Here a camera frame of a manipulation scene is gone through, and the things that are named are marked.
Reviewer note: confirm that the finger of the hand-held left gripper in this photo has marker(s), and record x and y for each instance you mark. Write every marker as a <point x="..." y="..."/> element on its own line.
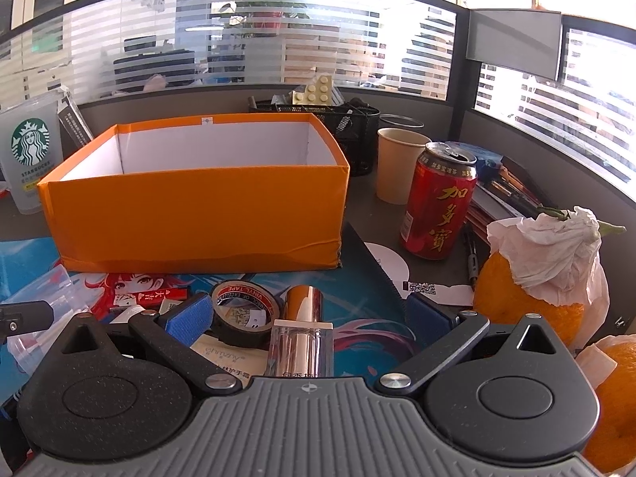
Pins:
<point x="25" y="314"/>

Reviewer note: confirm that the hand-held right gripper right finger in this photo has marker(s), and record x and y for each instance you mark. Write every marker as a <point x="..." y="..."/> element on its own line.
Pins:
<point x="428" y="314"/>

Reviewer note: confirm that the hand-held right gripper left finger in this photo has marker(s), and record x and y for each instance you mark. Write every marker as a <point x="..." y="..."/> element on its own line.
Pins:
<point x="191" y="315"/>

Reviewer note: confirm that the black tape roll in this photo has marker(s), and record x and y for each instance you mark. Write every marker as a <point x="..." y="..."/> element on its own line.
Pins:
<point x="243" y="330"/>

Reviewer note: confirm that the beige packet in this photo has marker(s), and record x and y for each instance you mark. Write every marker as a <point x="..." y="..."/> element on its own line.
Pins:
<point x="233" y="362"/>

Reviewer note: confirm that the orange cardboard box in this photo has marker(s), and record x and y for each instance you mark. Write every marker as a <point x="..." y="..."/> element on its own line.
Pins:
<point x="198" y="213"/>

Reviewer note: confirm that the clear rose gold bottle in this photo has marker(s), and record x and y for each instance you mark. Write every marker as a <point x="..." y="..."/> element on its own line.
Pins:
<point x="300" y="338"/>

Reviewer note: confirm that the red small pack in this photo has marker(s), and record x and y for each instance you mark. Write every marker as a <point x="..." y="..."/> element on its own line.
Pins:
<point x="159" y="297"/>

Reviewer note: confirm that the white paper sheet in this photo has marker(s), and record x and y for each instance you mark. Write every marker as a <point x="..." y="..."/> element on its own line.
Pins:
<point x="397" y="268"/>

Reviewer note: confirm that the printed cartoon desk mat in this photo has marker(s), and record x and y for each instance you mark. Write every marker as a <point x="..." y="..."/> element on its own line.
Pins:
<point x="367" y="338"/>

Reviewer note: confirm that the black pen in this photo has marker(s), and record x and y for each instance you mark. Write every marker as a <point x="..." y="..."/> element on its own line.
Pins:
<point x="471" y="258"/>

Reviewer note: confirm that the orange fruit with stem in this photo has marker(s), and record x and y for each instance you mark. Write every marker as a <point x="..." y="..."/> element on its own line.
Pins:
<point x="502" y="288"/>

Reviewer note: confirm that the red drink can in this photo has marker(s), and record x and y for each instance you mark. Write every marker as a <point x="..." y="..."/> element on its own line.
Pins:
<point x="439" y="203"/>

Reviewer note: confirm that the crumpled white tissue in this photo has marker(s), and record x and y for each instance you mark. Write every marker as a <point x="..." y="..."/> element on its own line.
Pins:
<point x="551" y="248"/>

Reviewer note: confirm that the stack of books and pens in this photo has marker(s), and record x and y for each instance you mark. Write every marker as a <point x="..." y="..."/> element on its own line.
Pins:
<point x="507" y="194"/>

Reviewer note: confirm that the beige paper cup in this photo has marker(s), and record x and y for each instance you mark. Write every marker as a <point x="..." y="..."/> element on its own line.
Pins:
<point x="397" y="169"/>

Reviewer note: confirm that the clear plastic cup green logo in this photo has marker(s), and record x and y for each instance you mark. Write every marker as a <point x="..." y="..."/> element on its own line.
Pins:
<point x="30" y="159"/>

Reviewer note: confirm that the blue package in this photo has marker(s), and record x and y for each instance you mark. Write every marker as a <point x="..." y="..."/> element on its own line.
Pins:
<point x="489" y="156"/>

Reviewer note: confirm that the black mesh desk organizer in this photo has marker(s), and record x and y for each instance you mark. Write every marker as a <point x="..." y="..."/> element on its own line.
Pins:
<point x="355" y="129"/>

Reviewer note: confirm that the black printed stand card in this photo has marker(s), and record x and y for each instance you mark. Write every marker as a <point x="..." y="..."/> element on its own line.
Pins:
<point x="74" y="119"/>

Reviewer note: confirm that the black office chair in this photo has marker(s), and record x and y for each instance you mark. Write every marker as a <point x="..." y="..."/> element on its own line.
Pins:
<point x="154" y="67"/>

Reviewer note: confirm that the yellow building block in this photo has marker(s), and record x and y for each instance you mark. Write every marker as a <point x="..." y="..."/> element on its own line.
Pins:
<point x="313" y="90"/>

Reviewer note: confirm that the grey computer monitor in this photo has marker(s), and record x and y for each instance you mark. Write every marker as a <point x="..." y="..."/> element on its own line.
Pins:
<point x="514" y="42"/>

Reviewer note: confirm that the green potted plant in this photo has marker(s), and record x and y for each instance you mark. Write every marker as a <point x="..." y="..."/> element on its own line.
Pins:
<point x="273" y="7"/>

